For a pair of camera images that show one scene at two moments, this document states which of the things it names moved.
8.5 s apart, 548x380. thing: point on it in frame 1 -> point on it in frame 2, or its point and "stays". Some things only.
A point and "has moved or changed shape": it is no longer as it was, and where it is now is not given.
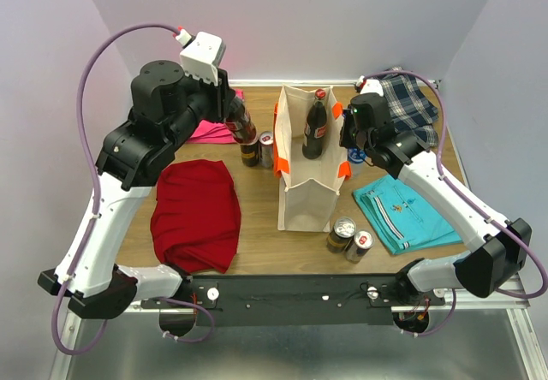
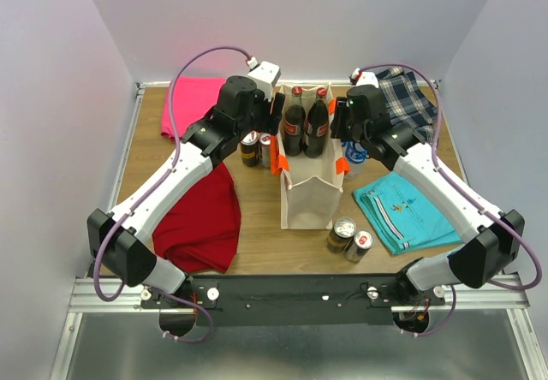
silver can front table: x=363 y=240 stays
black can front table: x=342 y=230 stays
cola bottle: x=315 y=127 stays
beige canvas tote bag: x=306 y=188 stays
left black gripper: x=221 y=94 -> x=271 y=121
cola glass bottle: x=240 y=123 has moved or changed shape
